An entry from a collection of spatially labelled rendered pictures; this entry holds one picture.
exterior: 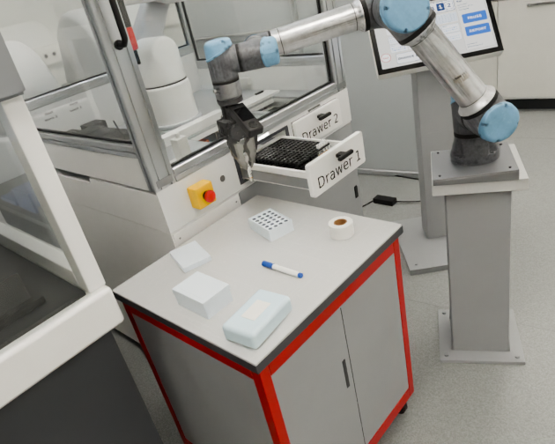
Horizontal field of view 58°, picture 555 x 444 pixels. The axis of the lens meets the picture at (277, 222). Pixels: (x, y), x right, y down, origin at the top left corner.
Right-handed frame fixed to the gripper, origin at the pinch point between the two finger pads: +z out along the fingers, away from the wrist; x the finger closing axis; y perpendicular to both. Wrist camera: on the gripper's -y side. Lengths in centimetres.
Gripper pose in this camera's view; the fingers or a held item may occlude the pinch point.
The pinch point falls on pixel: (248, 165)
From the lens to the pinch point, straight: 147.1
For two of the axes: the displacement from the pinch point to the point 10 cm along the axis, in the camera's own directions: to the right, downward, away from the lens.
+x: -8.2, 4.0, -4.1
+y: -5.4, -3.1, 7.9
